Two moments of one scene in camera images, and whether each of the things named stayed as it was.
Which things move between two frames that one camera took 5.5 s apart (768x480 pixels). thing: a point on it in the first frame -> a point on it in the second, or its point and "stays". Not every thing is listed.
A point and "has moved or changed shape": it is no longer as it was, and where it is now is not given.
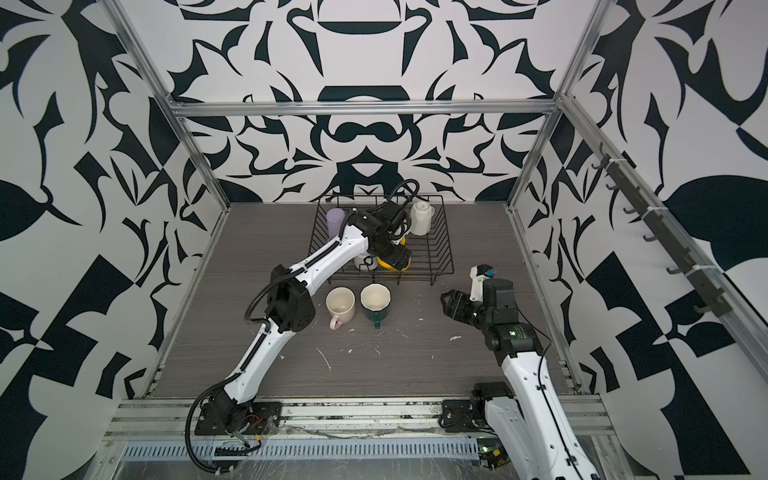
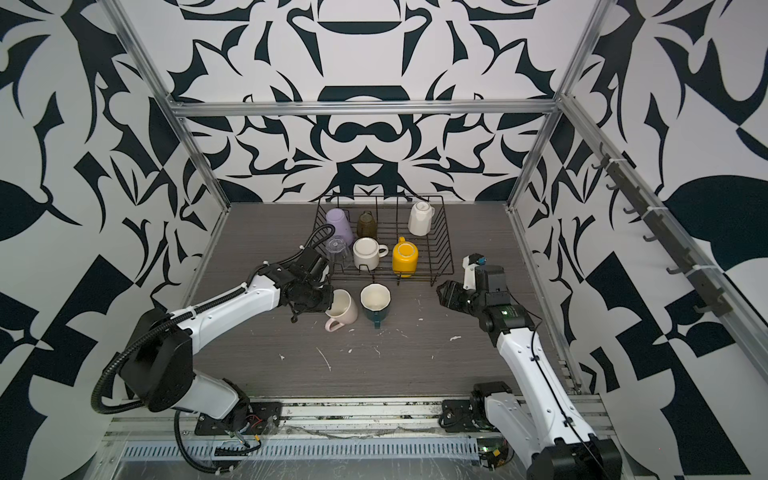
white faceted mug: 420,218 stays
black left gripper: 401,260 -> 326,304
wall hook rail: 702,276 stays
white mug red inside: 366,262 stays
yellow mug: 382,262 has moved or changed shape
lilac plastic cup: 335,219 stays
